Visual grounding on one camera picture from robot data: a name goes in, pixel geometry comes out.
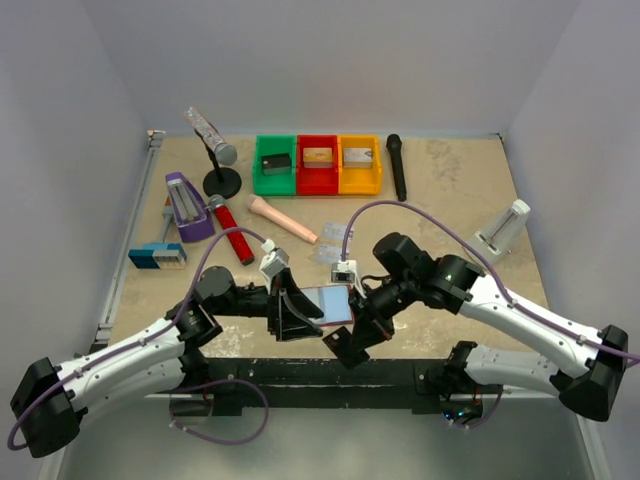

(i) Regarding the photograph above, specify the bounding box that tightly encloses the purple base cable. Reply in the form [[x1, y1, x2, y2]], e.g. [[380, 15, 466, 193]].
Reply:
[[168, 378, 271, 444]]

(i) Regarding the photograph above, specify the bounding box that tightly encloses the tan card in red bin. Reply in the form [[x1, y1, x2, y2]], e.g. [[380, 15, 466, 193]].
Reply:
[[302, 147, 333, 169]]

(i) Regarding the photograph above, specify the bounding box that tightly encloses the yellow plastic bin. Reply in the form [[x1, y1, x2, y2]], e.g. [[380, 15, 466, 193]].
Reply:
[[338, 134, 383, 196]]

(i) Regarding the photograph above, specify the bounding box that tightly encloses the black microphone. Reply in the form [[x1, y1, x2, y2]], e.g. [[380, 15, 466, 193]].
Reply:
[[386, 133, 407, 202]]

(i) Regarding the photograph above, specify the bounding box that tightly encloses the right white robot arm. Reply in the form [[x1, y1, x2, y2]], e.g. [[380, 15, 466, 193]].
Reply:
[[324, 232, 628, 422]]

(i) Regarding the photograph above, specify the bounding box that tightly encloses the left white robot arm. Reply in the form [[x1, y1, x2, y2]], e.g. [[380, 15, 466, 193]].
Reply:
[[7, 266, 324, 458]]

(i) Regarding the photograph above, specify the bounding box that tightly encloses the black card in green bin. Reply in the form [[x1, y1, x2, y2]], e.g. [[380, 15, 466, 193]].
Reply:
[[260, 153, 292, 176]]

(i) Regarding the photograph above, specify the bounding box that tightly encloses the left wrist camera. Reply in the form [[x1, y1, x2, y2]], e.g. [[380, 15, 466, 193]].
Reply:
[[259, 239, 289, 293]]

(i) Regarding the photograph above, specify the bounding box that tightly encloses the red leather card holder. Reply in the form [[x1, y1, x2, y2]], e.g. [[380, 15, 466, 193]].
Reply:
[[302, 285, 353, 328]]

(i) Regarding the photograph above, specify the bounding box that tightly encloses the blue grey block tool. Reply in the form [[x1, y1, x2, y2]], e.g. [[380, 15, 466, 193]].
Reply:
[[128, 243, 187, 270]]

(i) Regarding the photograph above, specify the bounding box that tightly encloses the red plastic bin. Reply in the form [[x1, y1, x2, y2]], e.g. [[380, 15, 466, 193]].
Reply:
[[296, 135, 339, 196]]

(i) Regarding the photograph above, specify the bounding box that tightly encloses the black microphone stand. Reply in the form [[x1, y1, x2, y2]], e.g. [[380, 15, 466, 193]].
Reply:
[[197, 133, 242, 199]]

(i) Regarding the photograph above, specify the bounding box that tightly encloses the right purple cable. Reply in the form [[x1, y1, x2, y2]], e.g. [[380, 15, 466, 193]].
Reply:
[[340, 200, 640, 362]]

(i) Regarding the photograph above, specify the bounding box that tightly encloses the silver VIP card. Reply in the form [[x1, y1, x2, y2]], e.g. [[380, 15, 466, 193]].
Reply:
[[321, 222, 355, 242], [315, 244, 342, 265]]

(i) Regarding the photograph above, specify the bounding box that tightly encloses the glitter microphone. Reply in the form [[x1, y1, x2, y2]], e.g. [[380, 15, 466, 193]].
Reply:
[[184, 107, 238, 166]]

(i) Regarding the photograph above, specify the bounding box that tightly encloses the grey orange small tool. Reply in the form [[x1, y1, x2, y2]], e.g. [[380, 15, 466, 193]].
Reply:
[[158, 196, 174, 243]]

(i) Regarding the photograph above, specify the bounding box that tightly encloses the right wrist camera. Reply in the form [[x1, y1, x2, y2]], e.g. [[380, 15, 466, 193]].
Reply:
[[330, 260, 365, 296]]

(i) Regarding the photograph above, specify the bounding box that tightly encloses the purple metronome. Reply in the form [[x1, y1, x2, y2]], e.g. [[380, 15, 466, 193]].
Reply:
[[165, 172, 215, 243]]

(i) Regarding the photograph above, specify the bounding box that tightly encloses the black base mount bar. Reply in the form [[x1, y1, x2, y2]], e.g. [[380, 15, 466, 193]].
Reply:
[[169, 356, 501, 416]]

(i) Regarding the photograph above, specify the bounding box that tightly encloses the silver card in yellow bin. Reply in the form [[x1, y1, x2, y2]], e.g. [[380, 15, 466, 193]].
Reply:
[[343, 147, 374, 169]]

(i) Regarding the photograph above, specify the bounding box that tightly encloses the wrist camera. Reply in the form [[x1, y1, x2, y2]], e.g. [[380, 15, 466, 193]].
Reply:
[[259, 239, 289, 293], [330, 260, 365, 296]]

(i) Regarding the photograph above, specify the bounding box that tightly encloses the pink microphone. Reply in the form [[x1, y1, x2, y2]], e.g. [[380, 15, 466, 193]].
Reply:
[[246, 194, 318, 244]]

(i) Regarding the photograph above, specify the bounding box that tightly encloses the green plastic bin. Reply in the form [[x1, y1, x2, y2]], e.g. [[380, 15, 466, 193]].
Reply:
[[252, 135, 297, 196]]

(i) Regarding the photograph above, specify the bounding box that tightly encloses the aluminium frame rail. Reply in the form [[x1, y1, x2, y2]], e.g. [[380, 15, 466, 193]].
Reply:
[[39, 130, 166, 480]]

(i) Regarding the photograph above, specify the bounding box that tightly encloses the red microphone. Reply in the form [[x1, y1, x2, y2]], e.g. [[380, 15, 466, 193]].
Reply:
[[208, 194, 255, 266]]

